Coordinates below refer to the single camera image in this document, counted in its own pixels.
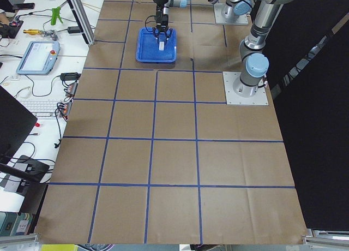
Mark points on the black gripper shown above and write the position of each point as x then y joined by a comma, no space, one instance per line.
161,17

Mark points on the white block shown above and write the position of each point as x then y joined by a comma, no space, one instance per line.
161,46

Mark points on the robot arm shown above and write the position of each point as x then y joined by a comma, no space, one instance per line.
183,3
254,62

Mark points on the blue plastic tray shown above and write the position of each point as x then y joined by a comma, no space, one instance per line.
148,47

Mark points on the black power brick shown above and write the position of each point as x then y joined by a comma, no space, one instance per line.
73,30

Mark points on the black power adapter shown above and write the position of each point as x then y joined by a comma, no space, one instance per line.
70,76

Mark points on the grey usb hub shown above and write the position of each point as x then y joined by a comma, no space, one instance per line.
71,89

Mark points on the brown paper table cover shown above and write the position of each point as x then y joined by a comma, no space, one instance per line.
152,153

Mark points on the blue teach pendant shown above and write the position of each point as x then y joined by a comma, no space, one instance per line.
39,58

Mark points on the white keyboard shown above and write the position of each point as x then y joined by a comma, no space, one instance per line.
40,108

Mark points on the black phone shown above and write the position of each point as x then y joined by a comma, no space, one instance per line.
23,6

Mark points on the black monitor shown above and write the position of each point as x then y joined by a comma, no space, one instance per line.
16,124

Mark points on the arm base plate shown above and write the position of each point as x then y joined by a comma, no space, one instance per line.
231,15
237,93

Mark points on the aluminium frame post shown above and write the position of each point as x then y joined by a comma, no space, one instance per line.
81,18

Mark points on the green handled reacher grabber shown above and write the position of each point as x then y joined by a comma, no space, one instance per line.
56,16

